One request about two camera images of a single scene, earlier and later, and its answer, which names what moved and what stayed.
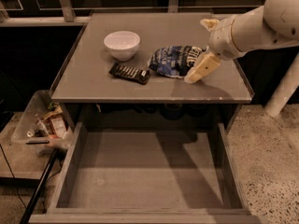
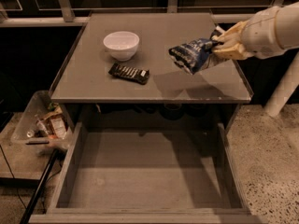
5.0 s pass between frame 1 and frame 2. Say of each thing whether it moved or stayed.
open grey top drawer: stayed
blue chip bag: moved
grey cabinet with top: stayed
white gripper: moved
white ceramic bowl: stayed
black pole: stayed
